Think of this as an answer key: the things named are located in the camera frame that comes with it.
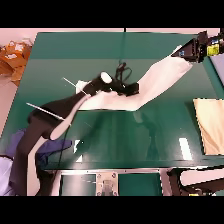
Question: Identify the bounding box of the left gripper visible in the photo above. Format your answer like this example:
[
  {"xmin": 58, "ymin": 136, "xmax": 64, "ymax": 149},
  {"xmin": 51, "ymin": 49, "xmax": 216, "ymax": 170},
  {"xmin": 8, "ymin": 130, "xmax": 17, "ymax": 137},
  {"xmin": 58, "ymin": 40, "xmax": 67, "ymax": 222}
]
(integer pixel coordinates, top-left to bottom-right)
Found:
[{"xmin": 115, "ymin": 81, "xmax": 141, "ymax": 98}]

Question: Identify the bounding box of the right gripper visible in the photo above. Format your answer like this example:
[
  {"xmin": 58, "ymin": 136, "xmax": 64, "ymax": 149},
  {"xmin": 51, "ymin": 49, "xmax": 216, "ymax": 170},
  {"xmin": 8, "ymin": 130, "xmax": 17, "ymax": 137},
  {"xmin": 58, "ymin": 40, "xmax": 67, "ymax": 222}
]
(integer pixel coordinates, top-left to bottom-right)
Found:
[{"xmin": 171, "ymin": 37, "xmax": 202, "ymax": 64}]

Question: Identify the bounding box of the white shirt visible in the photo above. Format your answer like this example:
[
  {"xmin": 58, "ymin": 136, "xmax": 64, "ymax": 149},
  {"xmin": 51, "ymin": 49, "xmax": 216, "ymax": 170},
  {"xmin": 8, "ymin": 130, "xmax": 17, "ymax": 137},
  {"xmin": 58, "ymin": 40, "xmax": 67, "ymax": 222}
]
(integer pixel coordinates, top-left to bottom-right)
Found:
[{"xmin": 75, "ymin": 44, "xmax": 195, "ymax": 113}]

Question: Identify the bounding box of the beige garment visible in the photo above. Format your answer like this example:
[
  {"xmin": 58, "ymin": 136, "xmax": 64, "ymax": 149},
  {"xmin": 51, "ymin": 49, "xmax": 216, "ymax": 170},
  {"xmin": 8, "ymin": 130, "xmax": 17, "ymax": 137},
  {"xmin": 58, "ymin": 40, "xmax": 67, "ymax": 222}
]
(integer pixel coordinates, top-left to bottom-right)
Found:
[{"xmin": 192, "ymin": 97, "xmax": 224, "ymax": 156}]

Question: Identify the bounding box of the purple garment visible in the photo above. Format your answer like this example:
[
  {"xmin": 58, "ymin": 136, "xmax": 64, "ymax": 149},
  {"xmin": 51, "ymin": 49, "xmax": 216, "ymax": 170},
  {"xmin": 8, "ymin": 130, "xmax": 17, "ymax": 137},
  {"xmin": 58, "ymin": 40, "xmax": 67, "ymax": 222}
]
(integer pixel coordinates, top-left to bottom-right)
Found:
[{"xmin": 4, "ymin": 128, "xmax": 73, "ymax": 168}]

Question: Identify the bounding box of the brown cardboard heap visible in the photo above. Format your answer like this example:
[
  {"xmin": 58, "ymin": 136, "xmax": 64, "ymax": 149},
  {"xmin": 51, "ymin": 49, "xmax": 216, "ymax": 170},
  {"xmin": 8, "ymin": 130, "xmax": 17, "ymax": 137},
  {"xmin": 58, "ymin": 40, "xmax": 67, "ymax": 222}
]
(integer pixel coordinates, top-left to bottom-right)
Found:
[{"xmin": 0, "ymin": 38, "xmax": 34, "ymax": 88}]

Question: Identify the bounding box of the pale lilac garment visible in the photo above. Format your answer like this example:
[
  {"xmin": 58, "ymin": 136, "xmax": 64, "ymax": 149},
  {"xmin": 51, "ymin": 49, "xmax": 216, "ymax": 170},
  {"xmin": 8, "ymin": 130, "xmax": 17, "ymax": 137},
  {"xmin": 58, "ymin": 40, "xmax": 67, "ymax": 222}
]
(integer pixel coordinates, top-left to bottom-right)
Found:
[{"xmin": 0, "ymin": 155, "xmax": 17, "ymax": 197}]

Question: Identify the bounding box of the silver frame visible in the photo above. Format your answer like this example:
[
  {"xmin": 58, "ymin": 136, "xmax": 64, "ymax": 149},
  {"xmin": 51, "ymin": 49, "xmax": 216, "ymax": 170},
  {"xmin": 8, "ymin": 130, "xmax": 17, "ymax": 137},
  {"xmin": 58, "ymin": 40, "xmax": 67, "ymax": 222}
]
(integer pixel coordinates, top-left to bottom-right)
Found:
[{"xmin": 42, "ymin": 165, "xmax": 224, "ymax": 197}]

